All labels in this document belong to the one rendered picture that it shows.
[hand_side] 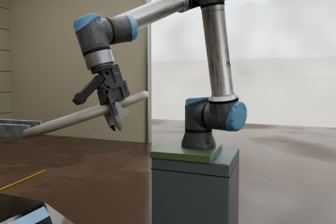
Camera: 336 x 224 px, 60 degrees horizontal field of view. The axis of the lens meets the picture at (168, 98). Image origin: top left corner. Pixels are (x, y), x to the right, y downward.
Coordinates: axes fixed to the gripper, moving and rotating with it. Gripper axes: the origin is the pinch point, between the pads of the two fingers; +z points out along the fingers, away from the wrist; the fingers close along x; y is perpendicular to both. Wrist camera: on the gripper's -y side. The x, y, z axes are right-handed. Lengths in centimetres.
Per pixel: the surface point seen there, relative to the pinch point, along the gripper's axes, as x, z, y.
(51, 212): 19.6, 21.9, -23.8
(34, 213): 15.5, 18.8, -28.9
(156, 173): 44, 34, 29
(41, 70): 634, -118, 94
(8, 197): 29.9, 13.4, -34.7
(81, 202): 221, 84, 19
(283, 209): 106, 143, 173
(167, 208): 42, 53, 28
